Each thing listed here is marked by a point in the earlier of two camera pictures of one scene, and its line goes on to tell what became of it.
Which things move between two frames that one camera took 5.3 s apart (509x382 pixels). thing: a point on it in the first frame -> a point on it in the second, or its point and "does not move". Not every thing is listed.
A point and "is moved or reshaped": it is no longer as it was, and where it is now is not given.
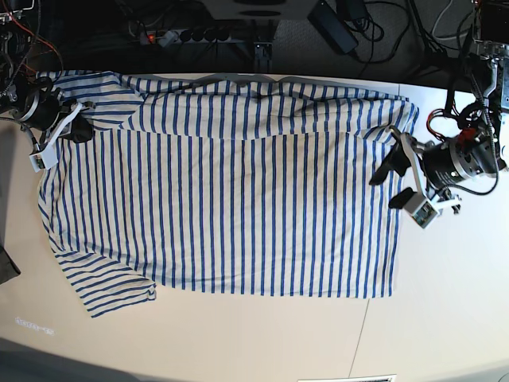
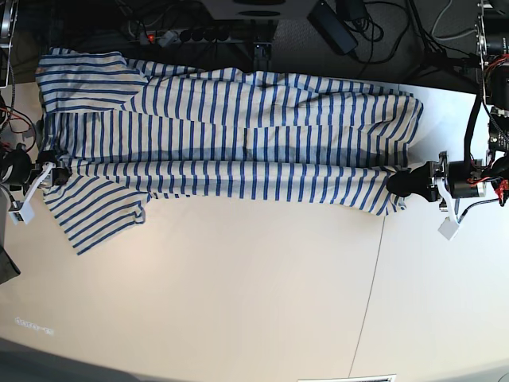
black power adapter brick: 333,28 does not move
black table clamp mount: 263,51 does not move
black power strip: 168,37 does not move
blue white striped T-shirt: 226,183 is moved or reshaped
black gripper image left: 46,108 -> 16,167
